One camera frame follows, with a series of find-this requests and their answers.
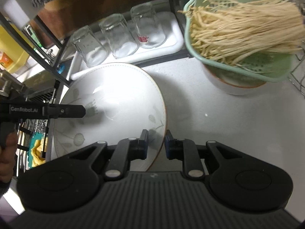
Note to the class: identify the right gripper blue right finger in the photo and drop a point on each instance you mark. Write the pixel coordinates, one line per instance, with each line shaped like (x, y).
(186, 151)

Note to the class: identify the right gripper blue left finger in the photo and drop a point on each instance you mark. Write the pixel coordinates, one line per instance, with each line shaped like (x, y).
(125, 151)

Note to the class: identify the large floral white plate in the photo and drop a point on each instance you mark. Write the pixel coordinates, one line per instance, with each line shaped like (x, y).
(120, 101)

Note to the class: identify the person's left hand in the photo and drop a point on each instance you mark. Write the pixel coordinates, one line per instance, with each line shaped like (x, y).
(7, 157)

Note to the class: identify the yellow dish cloth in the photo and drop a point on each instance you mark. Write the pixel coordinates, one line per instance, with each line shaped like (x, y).
(36, 153)

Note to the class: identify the yellow detergent jug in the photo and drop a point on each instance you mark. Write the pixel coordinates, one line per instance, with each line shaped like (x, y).
(13, 56)

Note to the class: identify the white bowl under colander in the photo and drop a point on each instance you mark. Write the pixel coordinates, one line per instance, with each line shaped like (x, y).
(232, 83)

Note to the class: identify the black metal dish rack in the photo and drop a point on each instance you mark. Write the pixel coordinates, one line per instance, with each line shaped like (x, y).
(47, 47)

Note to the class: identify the left clear drinking glass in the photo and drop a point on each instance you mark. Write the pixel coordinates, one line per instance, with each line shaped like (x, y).
(89, 46)

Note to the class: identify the clear drinking glass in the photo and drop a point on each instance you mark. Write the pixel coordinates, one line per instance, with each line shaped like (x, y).
(117, 34)
(89, 46)

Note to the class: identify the wooden cutting board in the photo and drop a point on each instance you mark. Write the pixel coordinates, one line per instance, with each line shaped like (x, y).
(63, 17)

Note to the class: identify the middle clear drinking glass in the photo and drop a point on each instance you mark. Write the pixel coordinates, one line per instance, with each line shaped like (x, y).
(117, 34)

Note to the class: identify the left white utensil caddy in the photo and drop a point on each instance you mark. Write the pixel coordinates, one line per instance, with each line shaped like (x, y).
(20, 12)

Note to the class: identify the white drip tray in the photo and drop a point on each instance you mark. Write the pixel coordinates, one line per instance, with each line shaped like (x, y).
(173, 44)

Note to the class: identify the right glass with red print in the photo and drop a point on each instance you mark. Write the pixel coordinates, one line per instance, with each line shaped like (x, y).
(149, 30)

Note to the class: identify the green plastic colander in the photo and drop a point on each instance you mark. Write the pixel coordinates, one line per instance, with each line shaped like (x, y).
(267, 67)

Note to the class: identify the pale enoki mushroom bunch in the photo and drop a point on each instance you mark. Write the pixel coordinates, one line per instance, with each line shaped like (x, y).
(228, 31)

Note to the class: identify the wire glass holder stand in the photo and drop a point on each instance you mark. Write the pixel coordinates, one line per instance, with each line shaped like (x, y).
(297, 74)

